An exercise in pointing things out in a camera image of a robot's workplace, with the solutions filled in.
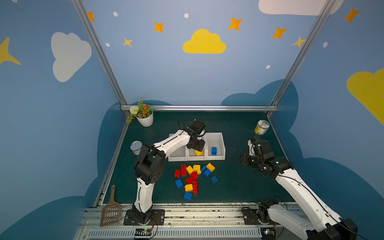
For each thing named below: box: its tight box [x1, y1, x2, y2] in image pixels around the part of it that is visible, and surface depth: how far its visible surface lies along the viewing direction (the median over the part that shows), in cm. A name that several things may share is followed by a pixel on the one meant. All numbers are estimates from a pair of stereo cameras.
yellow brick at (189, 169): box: [186, 165, 194, 175], surface depth 90 cm
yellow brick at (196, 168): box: [193, 164, 202, 175], surface depth 90 cm
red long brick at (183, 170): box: [181, 165, 187, 176], surface depth 90 cm
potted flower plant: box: [126, 98, 156, 128], surface depth 106 cm
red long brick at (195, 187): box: [192, 180, 198, 194], surface depth 84 cm
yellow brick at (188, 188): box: [184, 183, 194, 193], surface depth 84 cm
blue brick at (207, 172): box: [201, 165, 212, 177], surface depth 92 cm
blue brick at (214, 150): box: [211, 147, 218, 155], surface depth 100 cm
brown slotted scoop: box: [99, 185, 121, 227], surface depth 77 cm
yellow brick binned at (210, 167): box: [206, 162, 216, 172], surface depth 93 cm
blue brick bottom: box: [183, 192, 192, 200], surface depth 82 cm
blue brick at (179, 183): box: [175, 178, 183, 189], surface depth 85 cm
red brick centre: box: [185, 171, 199, 185], surface depth 88 cm
